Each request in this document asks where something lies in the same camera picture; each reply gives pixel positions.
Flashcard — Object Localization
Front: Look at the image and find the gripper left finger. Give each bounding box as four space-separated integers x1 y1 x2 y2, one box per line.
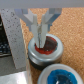
13 8 42 47

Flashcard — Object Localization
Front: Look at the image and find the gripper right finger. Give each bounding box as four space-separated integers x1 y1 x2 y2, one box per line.
40 8 63 47

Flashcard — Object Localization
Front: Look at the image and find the red button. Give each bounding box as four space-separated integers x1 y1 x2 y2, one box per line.
27 34 65 71

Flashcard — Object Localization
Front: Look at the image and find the blue button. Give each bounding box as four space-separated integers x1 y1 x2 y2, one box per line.
37 63 83 84

